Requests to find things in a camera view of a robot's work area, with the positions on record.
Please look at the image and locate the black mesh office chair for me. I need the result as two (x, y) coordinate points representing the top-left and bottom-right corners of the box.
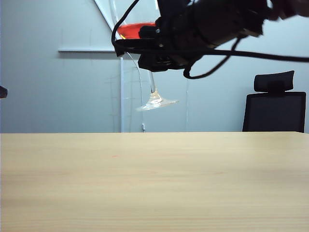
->
(242, 70), (307, 133)

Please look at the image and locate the white horizontal wall bar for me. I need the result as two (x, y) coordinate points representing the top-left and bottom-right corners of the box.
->
(57, 47), (116, 54)

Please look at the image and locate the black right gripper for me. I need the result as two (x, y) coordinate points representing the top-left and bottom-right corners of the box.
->
(114, 0), (268, 73)

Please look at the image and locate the black camera cable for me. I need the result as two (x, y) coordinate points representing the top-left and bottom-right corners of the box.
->
(111, 0), (141, 53)

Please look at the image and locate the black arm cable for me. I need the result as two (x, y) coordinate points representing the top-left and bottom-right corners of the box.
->
(169, 36), (309, 80)

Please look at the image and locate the white vertical bar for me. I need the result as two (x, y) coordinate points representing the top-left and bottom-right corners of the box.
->
(120, 56), (125, 133)

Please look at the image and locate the clear stemmed wine goblet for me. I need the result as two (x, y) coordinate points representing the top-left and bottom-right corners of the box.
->
(108, 0), (180, 112)

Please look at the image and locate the red liquid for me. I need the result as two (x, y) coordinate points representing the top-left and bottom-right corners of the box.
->
(117, 22), (157, 40)

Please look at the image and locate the white diagonal wall bar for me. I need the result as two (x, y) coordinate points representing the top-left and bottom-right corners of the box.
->
(93, 0), (121, 41)

